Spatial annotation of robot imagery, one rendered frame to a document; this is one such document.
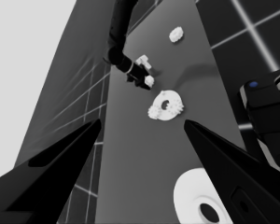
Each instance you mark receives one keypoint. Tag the small white gear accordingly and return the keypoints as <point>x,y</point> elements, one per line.
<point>151,114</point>
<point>179,108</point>
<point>150,82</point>

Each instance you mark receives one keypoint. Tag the larger white gear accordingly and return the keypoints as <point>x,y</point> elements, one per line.
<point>173,36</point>

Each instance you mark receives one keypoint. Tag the large thick white disc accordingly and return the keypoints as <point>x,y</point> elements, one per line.
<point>186,193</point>

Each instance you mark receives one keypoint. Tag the small white T-shaped piece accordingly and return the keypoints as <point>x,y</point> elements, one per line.
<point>143,59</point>

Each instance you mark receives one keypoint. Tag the white round carrier with pins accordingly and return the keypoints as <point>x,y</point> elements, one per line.
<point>161,97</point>

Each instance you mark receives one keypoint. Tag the dark robot body block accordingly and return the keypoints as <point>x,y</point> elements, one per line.
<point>264,105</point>

